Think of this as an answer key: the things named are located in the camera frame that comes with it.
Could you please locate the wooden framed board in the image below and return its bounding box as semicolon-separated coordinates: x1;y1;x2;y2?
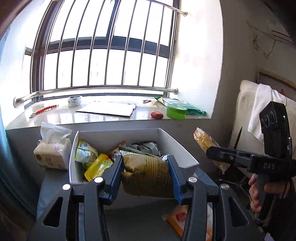
255;68;296;100

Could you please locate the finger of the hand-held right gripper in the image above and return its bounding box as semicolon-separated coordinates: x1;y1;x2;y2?
205;146;252;171

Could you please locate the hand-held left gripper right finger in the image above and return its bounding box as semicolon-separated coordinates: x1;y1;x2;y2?
167;155;264;241

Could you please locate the tissue pack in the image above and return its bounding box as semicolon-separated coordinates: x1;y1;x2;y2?
33;122;73;171

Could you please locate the round cookie packet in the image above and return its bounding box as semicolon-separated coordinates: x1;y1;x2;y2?
194;127;230;174

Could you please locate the white flat board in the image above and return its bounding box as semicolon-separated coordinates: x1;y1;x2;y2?
76;101;137;118

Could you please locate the orange snack packet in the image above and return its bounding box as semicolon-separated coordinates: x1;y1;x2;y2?
162;204;213;241

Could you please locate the person's right hand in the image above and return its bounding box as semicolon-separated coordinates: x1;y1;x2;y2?
248;175;290;214

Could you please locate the green cartoon snack packet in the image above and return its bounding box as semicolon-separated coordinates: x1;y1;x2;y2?
119;145;160;158

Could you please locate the person's right forearm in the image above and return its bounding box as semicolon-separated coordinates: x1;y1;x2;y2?
261;181;296;241

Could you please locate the yellow cartoon snack packet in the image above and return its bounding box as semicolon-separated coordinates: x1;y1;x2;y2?
84;154;114;181

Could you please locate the yellow-green snack packet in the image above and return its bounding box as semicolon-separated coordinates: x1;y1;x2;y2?
75;139;99;169

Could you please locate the teal curtain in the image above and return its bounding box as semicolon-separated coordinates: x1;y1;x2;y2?
0;109;40;216

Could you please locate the green round container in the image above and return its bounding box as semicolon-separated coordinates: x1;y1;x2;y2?
166;103;187;120

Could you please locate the white towel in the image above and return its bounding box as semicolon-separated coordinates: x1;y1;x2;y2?
248;83;296;144

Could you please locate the white box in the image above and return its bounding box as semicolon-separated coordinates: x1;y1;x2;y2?
69;128;200;184

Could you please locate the white upholstered chair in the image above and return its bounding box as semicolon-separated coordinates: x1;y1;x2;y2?
229;79;296;186

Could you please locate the tape roll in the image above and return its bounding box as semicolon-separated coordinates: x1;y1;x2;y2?
68;95;83;107

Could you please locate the dark silver snack packet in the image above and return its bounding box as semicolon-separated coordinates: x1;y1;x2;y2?
132;142;161;156

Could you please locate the red bead string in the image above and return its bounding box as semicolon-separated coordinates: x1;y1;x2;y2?
29;105;59;119

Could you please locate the metal window guard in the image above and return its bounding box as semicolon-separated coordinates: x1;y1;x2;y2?
13;0;188;107

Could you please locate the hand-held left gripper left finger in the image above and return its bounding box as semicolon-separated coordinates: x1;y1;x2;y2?
28;155;124;241

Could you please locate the small olive yellow snack packet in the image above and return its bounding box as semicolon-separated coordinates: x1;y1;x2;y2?
120;153;175;198

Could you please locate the green plastic bag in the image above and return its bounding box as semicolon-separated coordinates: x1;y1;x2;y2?
154;96;207;116

